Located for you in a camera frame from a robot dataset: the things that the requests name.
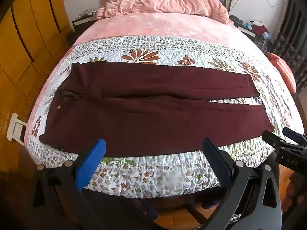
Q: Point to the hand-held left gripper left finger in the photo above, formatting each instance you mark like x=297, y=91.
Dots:
x=92, y=163

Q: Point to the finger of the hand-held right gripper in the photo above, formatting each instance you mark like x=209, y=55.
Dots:
x=293, y=134
x=273, y=137

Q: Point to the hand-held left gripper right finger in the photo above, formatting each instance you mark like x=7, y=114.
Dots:
x=215, y=161

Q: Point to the maroon pants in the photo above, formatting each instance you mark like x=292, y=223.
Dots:
x=148, y=110

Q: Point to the person's right hand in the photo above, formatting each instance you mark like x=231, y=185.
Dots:
x=296, y=191

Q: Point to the orange striped cushion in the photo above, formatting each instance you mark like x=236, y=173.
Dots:
x=283, y=73

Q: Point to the white wooden rack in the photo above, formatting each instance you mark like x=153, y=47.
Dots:
x=15, y=128

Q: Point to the plaid cloth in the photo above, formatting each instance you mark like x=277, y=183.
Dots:
x=262, y=45

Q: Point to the dark patterned curtain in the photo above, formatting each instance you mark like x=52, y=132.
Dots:
x=290, y=40

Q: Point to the red cloth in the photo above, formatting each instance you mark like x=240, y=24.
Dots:
x=260, y=29

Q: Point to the cluttered dark nightstand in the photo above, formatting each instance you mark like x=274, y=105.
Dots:
x=244, y=30

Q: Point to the white floral quilt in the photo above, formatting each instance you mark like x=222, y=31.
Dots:
x=148, y=50

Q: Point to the dark nightstand with patterned cloth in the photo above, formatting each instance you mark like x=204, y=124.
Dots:
x=82, y=22

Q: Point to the yellow wooden wardrobe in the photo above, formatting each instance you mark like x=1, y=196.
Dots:
x=26, y=33

